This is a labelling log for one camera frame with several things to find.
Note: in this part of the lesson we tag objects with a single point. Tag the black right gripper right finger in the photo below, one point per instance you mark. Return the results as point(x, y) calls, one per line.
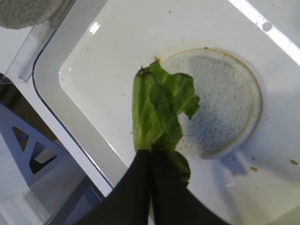
point(173, 203)

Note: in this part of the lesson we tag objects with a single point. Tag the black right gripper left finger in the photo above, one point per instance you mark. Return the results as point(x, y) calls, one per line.
point(129, 201)

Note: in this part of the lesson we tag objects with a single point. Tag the green lettuce leaf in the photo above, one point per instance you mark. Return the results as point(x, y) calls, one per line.
point(158, 99)

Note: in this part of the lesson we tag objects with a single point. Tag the bun bottom on tray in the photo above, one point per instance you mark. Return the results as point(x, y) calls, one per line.
point(230, 104)

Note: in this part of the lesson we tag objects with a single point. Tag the cream metal tray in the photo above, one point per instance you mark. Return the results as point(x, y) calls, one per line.
point(85, 77)

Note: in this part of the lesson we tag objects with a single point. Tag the upright bun slice left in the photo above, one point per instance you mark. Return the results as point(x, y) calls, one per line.
point(19, 14)

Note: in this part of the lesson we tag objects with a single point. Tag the white perforated bracket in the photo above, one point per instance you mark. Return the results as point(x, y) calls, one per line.
point(40, 182)

